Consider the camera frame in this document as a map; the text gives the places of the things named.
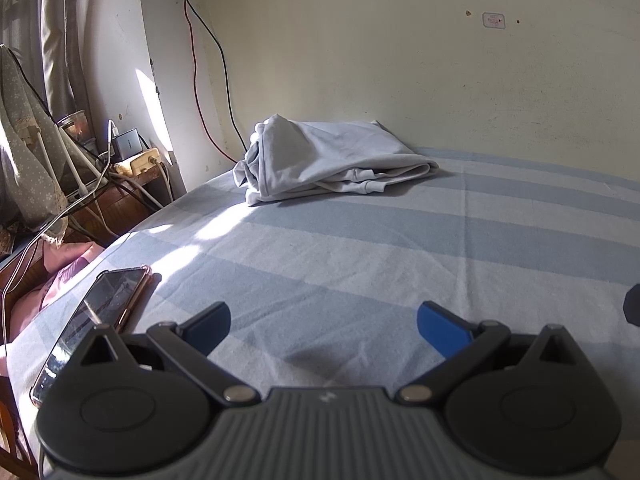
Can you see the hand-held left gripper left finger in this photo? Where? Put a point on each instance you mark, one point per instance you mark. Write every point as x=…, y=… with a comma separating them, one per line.
x=207, y=327

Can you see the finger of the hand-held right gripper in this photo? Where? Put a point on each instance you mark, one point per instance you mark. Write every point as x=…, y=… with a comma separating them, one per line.
x=634, y=305

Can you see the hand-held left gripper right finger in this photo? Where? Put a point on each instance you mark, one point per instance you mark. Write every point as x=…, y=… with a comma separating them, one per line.
x=440, y=327

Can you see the white garment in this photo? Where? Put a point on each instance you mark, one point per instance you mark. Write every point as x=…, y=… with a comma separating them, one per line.
x=325, y=155

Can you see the smartphone in clear case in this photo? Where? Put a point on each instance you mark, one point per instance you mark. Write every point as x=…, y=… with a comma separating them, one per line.
x=95, y=310

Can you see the wooden side table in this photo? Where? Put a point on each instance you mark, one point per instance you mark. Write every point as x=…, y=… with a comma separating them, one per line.
x=120, y=205

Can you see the pink cloth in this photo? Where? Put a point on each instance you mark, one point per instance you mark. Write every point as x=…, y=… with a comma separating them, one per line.
x=55, y=285

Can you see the beige power strip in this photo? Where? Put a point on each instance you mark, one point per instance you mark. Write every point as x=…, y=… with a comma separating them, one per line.
x=137, y=162

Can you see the grey charger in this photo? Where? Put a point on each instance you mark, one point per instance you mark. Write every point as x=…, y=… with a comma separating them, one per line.
x=127, y=142

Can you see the white router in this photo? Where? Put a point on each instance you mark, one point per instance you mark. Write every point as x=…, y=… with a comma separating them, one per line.
x=75, y=170

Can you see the glass jar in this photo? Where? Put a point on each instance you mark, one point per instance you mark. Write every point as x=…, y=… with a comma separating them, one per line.
x=75, y=127

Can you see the grey floral cloth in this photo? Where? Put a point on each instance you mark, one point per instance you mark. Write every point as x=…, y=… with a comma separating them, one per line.
x=25, y=150

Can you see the striped curtain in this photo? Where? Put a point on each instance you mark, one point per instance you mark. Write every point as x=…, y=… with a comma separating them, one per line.
x=57, y=35

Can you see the small wall sticker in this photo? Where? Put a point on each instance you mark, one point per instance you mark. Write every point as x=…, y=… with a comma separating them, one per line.
x=494, y=21

